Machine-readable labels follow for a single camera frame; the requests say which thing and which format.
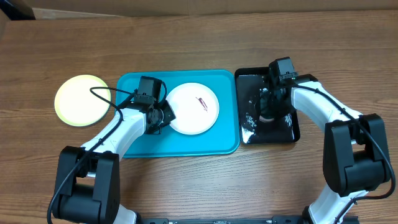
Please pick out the white pink round plate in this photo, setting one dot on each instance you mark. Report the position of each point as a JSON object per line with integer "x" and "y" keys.
{"x": 195, "y": 106}

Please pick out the teal plastic serving tray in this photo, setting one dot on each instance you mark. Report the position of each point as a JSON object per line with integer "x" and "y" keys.
{"x": 222, "y": 138}

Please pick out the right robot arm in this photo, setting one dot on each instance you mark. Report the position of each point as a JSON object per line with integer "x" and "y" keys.
{"x": 356, "y": 163}

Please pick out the yellow-green round plate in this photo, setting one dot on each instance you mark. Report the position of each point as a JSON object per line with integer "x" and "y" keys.
{"x": 82, "y": 100}

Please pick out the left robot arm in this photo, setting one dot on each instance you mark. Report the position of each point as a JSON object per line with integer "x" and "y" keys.
{"x": 87, "y": 185}

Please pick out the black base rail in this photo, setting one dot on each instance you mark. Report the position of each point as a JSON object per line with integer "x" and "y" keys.
{"x": 274, "y": 220}

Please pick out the dark object top-left corner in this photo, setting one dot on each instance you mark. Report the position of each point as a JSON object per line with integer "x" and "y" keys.
{"x": 17, "y": 10}

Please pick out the green scrubbing sponge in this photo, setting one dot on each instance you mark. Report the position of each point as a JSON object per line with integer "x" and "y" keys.
{"x": 266, "y": 120}

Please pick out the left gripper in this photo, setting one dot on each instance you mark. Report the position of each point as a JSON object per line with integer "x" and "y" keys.
{"x": 169, "y": 116}

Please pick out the black rectangular tray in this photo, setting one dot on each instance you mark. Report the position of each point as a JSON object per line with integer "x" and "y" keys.
{"x": 252, "y": 131}

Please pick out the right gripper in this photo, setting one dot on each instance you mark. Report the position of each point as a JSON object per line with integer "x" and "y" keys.
{"x": 265, "y": 106}

